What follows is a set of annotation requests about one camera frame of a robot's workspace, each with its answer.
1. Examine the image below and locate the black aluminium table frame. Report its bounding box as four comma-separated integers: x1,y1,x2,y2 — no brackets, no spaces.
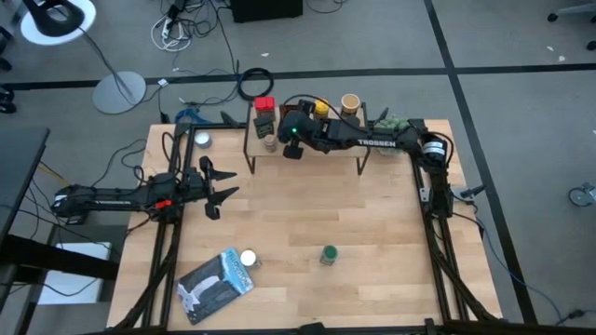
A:
106,118,504,335

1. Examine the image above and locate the grey round lamp base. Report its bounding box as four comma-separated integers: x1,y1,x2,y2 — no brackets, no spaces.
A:
91,70,147,115

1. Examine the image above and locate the black desk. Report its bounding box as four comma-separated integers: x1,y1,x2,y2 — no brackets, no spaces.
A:
0,126,51,243

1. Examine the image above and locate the bagel sesame seasoning glass jar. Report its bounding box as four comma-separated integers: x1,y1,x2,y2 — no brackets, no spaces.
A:
239,248,263,270

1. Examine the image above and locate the green black pepper tin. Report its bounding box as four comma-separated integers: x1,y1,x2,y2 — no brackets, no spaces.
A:
253,115,277,139

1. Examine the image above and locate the black and cream spice can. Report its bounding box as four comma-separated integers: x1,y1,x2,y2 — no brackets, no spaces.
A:
340,93,362,117

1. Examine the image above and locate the white box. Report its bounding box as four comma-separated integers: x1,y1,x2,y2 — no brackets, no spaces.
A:
36,240,114,306

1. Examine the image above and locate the white round disc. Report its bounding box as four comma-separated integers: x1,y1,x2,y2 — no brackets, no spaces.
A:
20,0,97,47

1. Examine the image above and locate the green lid glass spice jar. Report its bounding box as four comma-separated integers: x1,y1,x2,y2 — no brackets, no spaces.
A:
319,245,339,267

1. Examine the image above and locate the dark book with white print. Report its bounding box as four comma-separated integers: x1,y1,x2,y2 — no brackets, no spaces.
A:
176,246,256,326

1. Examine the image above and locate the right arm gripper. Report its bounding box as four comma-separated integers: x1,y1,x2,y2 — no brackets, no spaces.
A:
278,114,325,160

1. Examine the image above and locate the black coiled cable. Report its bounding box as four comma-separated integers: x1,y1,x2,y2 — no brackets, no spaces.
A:
237,67,275,101

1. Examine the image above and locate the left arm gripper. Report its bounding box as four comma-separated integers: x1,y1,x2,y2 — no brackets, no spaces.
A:
179,155,240,221

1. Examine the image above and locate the grey caster wheel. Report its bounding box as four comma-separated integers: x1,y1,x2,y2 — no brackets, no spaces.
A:
567,181,596,208

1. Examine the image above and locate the wooden shelf with black frame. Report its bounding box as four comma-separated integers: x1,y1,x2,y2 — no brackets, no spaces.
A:
242,100,373,177

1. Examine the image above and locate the black box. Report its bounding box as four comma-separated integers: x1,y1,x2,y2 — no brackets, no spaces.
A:
230,0,305,24

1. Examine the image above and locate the green succulent in patterned pot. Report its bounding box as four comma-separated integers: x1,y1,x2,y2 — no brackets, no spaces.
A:
374,114,412,157

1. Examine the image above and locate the blue bundled cable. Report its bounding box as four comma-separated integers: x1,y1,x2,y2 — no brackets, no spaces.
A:
174,106,202,125

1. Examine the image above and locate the long blue cable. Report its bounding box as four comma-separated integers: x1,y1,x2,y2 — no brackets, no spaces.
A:
474,216,567,322

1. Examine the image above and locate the white power strip with cables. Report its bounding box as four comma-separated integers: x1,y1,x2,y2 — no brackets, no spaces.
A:
149,13,193,53

